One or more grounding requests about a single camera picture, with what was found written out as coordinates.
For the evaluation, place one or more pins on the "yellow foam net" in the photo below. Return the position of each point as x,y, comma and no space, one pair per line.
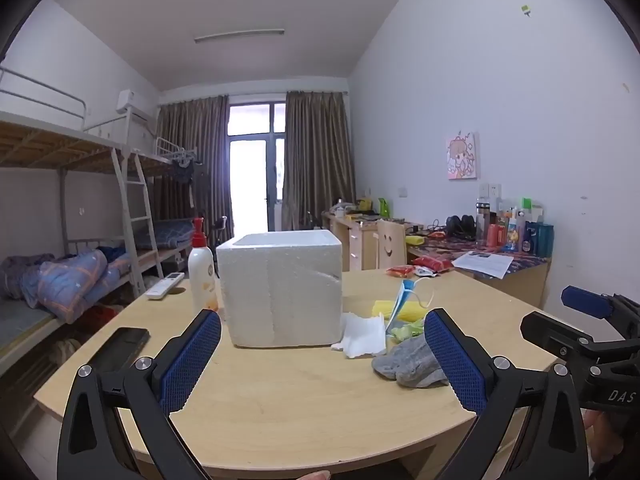
382,307

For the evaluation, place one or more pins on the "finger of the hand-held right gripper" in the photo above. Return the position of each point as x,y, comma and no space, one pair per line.
555,330
587,301

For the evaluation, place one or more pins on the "white blue snack packet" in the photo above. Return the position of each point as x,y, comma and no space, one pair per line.
425,271

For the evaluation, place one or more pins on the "black headphones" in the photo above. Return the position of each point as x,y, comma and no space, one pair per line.
460,227

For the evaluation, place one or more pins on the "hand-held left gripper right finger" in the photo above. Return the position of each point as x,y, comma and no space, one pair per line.
455,360

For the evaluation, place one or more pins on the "green bag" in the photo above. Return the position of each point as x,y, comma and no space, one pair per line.
385,207

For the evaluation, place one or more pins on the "hanging dark clothes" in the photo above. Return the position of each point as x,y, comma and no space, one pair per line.
187,175

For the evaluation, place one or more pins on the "white metal bunk bed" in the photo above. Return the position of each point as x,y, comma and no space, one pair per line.
60,142

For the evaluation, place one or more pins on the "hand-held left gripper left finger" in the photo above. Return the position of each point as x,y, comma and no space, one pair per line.
192,360

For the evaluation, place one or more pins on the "white foam box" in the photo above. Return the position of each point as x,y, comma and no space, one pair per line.
280,290

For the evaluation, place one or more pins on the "white lotion pump bottle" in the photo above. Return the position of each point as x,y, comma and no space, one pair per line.
201,270

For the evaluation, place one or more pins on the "red bottle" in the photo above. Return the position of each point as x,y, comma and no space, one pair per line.
493,236

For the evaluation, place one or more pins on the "wooden desk with drawers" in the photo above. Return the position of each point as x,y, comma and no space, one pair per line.
357,245

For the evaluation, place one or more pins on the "wooden chair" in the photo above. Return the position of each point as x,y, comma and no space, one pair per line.
391,245

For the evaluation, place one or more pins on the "ceiling tube light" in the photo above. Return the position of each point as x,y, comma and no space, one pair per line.
239,36

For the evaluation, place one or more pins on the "yellow cloth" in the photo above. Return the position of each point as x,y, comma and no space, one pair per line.
416,240

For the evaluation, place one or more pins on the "glass balcony door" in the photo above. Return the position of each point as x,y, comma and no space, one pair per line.
252,180

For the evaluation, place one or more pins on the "person's left hand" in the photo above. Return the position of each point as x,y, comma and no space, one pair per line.
302,475

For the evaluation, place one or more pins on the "white wall socket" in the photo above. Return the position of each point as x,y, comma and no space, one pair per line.
489,190

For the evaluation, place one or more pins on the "grey sock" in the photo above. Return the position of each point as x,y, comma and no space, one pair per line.
407,360

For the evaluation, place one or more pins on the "blue checked quilt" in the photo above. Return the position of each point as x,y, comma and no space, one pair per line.
70,280

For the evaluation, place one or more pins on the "printed paper sheet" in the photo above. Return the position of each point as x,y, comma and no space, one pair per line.
482,264

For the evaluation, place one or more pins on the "clear water bottle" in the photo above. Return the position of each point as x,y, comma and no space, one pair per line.
482,225

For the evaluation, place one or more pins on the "brown curtain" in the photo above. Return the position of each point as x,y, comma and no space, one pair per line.
200,160
320,160

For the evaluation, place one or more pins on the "black phone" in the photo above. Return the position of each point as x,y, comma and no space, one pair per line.
120,342

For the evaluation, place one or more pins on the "teal bottle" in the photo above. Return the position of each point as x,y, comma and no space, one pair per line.
545,240

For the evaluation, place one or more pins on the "yellow cartoon bottle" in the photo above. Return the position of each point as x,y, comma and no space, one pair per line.
512,236

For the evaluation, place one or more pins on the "dark blue bottle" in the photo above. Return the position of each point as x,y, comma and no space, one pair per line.
530,239

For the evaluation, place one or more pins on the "white air conditioner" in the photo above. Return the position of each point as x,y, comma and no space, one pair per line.
131,105

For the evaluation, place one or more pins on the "white tissue paper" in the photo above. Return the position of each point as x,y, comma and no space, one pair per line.
362,332

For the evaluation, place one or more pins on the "person's right hand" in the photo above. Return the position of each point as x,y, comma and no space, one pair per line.
602,437

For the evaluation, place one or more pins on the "black folding chair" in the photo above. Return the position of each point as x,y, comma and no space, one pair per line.
222,227

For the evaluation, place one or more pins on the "blue face mask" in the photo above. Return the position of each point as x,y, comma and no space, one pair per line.
402,300

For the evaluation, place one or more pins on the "yellow box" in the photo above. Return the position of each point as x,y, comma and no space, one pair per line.
364,204

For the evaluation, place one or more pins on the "red clothes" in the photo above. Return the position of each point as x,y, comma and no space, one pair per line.
97,320

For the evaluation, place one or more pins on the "green capped bottle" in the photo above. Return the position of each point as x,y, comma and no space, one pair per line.
526,204

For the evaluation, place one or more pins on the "green snack packet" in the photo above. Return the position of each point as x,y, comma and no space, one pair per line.
407,330

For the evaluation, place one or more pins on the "white remote control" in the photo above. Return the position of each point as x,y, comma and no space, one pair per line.
165,286

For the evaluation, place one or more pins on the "pink cartoon wall picture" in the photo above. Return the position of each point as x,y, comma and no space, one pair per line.
461,156

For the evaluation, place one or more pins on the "beige cloth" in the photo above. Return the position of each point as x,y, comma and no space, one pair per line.
65,351

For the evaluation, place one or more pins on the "red snack packet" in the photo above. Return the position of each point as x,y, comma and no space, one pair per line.
434,262
400,271

